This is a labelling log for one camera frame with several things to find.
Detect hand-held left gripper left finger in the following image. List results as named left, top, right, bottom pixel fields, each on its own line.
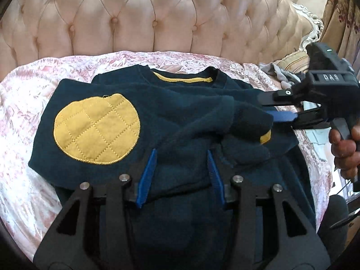
left=33, top=148, right=158, bottom=270

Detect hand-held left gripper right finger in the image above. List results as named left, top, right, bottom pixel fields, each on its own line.
left=207, top=150, right=322, bottom=270

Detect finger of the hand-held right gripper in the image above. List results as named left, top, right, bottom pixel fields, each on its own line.
left=256, top=89, right=306, bottom=108
left=268, top=107, right=330, bottom=130

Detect dark blue sweatshirt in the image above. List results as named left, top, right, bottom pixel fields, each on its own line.
left=28, top=64, right=317, bottom=270

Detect person's right hand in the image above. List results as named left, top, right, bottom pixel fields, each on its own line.
left=328, top=126, right=360, bottom=180

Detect grey garment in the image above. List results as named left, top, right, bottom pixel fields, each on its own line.
left=260, top=61, right=307, bottom=89

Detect striped cushion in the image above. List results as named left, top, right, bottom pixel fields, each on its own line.
left=274, top=51, right=313, bottom=71

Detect gold patterned curtain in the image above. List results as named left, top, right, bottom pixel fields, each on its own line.
left=321, top=0, right=360, bottom=71

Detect person's dark pants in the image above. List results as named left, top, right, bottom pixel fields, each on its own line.
left=318, top=195, right=351, bottom=259

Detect pink floral blanket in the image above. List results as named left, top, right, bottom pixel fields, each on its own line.
left=0, top=51, right=334, bottom=255

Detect tufted beige leather sofa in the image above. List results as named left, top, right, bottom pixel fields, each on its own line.
left=0, top=0, right=324, bottom=74

